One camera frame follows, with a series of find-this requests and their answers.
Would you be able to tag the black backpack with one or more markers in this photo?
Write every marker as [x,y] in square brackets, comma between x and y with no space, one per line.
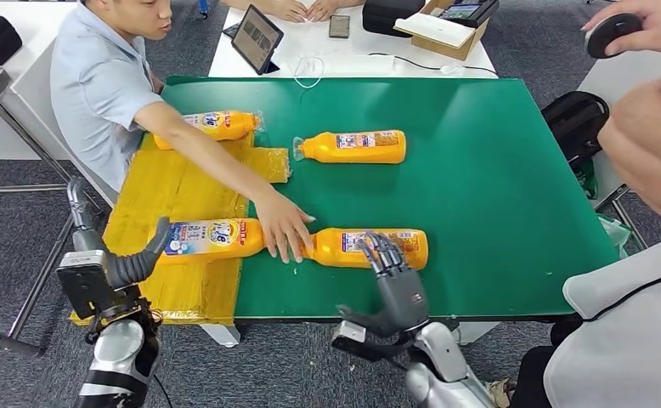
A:
[575,129]

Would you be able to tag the grey metal desk frame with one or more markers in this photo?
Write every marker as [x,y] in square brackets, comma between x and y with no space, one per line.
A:
[43,270]

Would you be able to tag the yellow taped mat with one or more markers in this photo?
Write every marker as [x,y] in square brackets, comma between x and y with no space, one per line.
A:
[139,191]

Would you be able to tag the black device with screen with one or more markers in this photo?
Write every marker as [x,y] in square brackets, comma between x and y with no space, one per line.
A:
[468,12]

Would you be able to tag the orange detergent bottle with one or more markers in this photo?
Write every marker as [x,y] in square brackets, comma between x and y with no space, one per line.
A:
[330,248]
[223,125]
[319,149]
[251,239]

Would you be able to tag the grey white shoe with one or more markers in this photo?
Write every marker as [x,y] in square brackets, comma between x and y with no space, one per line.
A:
[499,394]

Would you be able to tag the white table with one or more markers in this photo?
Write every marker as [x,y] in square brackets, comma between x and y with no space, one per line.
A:
[308,45]

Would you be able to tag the black tablet on stand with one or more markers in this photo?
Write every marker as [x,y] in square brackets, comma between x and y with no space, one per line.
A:
[256,39]

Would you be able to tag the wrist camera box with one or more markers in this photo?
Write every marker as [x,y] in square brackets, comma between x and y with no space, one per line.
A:
[83,287]
[348,332]

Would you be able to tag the person's right forearm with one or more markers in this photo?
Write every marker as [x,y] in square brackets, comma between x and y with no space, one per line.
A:
[206,152]

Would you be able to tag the green bag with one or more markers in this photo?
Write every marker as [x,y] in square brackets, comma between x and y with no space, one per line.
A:
[588,183]

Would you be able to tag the white desk with metal legs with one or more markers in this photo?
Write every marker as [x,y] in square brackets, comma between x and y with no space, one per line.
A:
[617,84]

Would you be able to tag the small black flat device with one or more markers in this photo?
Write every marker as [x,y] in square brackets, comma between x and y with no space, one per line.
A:
[230,30]

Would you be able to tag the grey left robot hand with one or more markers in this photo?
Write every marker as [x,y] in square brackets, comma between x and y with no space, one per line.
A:
[133,270]

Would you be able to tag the small white plug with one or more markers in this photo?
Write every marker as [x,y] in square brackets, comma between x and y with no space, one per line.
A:
[450,69]

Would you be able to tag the person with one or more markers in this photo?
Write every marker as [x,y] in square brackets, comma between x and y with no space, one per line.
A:
[617,349]
[285,7]
[94,96]

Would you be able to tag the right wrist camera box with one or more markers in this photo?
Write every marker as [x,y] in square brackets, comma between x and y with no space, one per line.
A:
[348,332]

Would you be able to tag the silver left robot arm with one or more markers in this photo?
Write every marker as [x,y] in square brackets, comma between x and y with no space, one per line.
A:
[116,349]

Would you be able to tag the green table mat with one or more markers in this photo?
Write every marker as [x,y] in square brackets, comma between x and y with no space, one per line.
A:
[477,197]

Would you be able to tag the person's left hand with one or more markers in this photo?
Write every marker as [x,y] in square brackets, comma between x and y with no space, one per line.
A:
[657,152]

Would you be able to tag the dark smartphone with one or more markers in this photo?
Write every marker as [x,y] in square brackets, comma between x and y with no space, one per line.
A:
[339,26]

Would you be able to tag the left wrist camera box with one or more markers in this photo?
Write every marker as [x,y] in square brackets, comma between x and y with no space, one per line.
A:
[83,287]

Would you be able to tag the brown cardboard box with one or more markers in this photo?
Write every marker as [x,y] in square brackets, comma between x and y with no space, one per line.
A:
[449,48]

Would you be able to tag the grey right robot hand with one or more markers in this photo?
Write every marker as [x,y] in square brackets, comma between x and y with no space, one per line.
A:
[403,304]

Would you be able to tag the black zip case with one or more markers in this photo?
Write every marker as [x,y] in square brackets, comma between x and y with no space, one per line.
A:
[389,18]

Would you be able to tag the white black round controller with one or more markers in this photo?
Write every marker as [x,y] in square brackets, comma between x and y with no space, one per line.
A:
[612,34]

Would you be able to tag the white table foot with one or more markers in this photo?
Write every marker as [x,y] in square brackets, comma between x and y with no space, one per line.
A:
[477,332]
[223,337]

